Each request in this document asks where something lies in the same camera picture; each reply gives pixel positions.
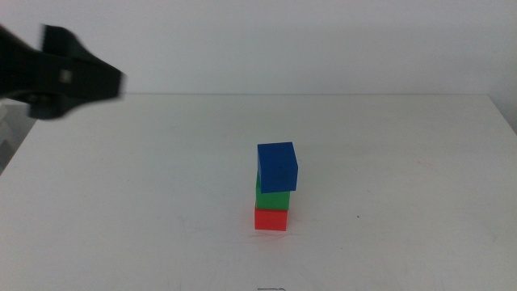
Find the green cube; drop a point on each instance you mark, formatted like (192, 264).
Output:
(272, 201)

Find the red cube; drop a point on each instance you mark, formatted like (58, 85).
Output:
(270, 220)

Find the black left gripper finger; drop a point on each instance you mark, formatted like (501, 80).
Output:
(81, 81)

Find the blue cube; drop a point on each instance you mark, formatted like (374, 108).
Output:
(278, 167)

